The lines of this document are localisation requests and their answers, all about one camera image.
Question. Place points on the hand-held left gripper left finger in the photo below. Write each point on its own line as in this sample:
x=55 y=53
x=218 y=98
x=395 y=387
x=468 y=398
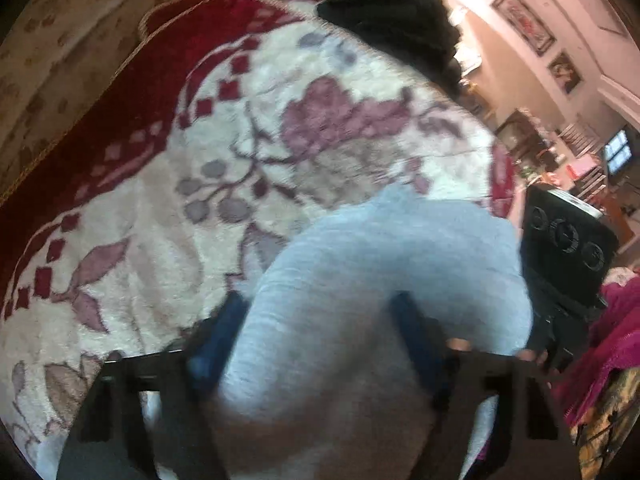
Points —
x=217 y=345

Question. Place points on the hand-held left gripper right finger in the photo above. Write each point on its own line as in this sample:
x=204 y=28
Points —
x=422 y=345

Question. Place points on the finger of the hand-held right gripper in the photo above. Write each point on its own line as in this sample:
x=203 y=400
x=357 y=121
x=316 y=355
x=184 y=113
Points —
x=557 y=342

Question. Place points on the light grey pants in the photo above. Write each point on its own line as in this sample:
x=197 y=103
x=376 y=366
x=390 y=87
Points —
x=360 y=300

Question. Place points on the magenta cloth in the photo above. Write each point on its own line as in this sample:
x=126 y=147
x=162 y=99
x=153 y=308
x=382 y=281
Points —
x=607 y=340

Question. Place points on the yellow black patterned cloth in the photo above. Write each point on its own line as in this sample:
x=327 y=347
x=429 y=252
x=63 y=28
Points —
x=607 y=430

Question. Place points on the dark wooden cabinet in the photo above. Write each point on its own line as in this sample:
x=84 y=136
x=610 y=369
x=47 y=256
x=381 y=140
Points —
x=515 y=135

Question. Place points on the red white floral fleece blanket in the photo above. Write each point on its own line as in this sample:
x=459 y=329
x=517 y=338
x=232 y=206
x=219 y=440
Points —
x=210 y=175

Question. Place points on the black cloth pile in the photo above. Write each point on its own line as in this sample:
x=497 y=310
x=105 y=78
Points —
x=395 y=15

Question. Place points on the large beige floral sofa cushion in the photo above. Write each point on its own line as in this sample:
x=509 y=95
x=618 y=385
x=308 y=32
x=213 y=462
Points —
x=65 y=55

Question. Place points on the small framed wall picture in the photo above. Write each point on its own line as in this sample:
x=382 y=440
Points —
x=565 y=72

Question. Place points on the large framed wall picture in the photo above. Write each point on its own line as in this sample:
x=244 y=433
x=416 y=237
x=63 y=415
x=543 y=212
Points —
x=524 y=21

